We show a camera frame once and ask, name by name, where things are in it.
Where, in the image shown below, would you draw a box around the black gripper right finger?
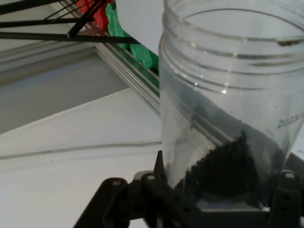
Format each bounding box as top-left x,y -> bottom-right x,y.
267,170 -> 304,228

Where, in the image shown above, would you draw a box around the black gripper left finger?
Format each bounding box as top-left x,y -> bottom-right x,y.
73,150 -> 203,228

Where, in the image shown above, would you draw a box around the black seeds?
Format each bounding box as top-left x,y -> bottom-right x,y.
174,129 -> 285,205

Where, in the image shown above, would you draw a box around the clear plastic jar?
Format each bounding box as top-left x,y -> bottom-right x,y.
158,0 -> 304,212

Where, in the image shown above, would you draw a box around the green giant building block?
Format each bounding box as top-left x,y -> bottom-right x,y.
105,0 -> 159,71

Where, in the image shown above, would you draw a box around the black tripod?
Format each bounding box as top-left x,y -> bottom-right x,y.
0,0 -> 142,46

